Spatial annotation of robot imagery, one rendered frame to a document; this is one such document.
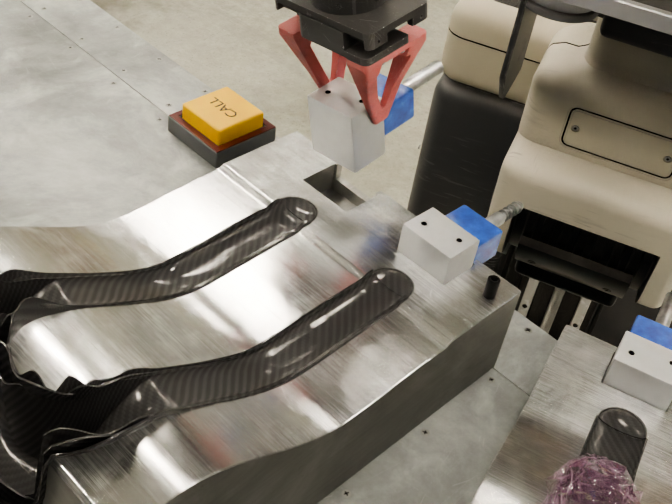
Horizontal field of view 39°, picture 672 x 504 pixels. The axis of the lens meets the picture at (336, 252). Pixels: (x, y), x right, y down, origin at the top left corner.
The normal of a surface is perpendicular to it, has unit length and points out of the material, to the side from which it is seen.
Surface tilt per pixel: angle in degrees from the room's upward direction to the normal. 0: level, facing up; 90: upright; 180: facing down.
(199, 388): 28
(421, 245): 90
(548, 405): 0
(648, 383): 90
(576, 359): 0
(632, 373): 90
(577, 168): 8
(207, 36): 0
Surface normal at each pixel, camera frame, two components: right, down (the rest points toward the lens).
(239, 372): 0.46, -0.76
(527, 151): 0.07, -0.65
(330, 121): -0.71, 0.51
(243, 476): 0.69, 0.54
